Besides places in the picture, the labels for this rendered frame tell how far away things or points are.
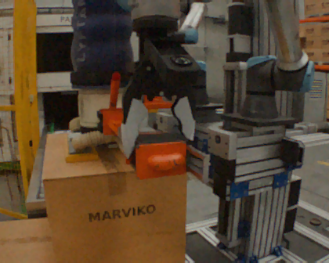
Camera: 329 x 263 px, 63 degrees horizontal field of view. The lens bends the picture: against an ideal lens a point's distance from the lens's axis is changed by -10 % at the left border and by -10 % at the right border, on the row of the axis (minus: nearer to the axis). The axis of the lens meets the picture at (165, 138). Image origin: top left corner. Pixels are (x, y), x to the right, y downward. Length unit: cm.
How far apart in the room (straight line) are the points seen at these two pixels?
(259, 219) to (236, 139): 63
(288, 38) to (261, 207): 86
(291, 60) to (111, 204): 72
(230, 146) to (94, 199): 50
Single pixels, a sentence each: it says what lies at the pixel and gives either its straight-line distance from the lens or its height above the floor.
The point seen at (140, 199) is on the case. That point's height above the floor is 86.
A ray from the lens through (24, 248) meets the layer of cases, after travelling 127.
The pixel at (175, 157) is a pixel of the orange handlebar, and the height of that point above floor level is 108.
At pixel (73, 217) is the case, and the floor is 83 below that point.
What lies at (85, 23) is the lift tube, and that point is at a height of 136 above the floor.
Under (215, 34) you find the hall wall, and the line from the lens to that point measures 1245.
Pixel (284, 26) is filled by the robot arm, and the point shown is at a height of 135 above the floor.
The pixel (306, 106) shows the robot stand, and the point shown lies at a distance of 153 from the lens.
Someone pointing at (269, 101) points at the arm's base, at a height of 110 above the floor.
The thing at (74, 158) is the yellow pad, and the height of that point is 96.
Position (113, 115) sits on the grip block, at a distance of 75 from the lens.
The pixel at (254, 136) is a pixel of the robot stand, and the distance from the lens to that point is 110.
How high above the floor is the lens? 119
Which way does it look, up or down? 12 degrees down
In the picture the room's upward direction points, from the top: straight up
